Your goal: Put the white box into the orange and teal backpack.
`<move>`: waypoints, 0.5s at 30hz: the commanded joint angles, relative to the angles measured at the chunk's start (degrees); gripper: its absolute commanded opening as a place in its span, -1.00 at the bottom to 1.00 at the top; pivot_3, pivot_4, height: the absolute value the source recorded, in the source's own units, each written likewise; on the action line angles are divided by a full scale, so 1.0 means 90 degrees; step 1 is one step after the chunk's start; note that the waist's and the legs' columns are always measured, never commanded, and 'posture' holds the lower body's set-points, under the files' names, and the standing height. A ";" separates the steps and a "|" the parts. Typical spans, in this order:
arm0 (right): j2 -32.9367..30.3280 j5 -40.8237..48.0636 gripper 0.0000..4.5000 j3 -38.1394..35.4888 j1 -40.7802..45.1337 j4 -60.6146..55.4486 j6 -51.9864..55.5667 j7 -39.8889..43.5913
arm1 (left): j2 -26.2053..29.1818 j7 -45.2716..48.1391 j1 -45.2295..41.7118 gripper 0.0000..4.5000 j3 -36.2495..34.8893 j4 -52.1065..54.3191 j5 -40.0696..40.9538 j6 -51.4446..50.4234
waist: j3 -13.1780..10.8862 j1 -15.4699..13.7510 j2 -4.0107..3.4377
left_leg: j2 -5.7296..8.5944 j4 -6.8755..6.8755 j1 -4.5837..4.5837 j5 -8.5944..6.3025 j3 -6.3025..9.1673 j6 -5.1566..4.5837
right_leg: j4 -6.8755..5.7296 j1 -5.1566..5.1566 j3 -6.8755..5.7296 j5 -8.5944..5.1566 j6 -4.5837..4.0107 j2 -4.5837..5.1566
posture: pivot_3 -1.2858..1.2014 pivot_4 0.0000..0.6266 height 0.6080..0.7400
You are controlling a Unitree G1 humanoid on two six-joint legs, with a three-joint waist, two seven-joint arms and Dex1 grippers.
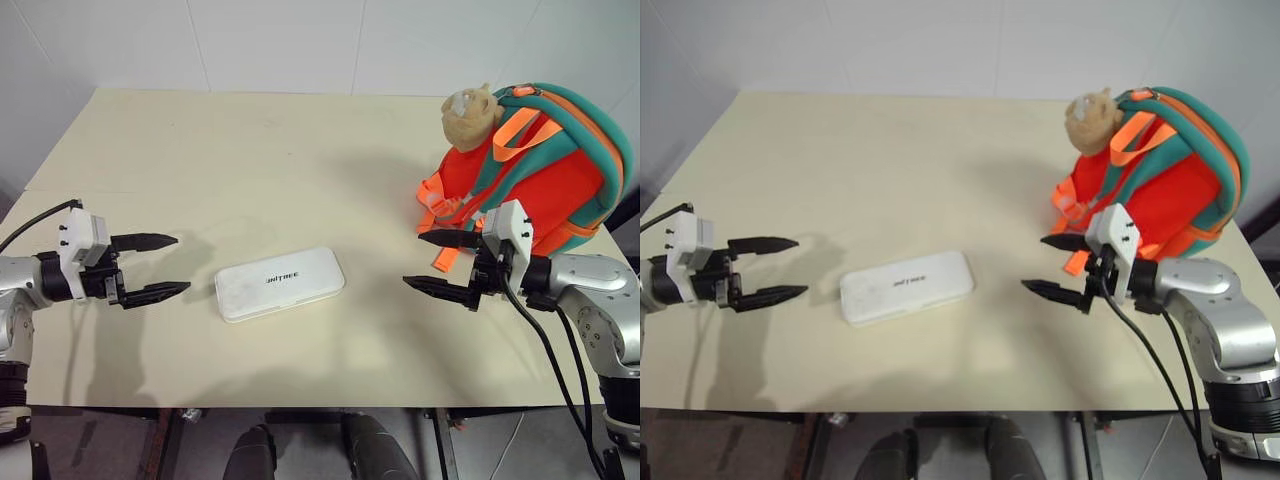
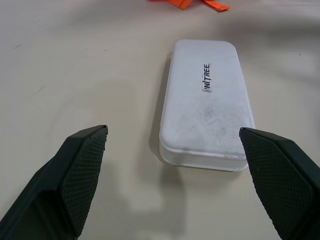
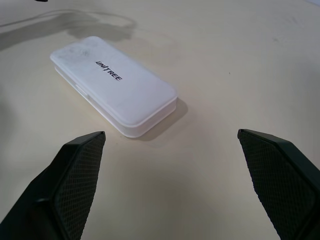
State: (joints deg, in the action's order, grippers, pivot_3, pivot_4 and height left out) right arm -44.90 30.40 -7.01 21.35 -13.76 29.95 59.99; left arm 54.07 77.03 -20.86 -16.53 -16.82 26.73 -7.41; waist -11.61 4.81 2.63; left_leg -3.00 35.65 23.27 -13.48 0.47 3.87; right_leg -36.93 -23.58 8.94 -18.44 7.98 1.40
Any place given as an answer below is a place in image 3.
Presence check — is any white plastic Unitree box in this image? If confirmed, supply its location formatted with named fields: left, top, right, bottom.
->
left=49, top=35, right=179, bottom=138

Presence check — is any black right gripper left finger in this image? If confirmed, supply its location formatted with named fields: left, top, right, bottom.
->
left=0, top=130, right=107, bottom=240

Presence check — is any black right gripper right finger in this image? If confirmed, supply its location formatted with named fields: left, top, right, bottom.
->
left=236, top=128, right=320, bottom=240

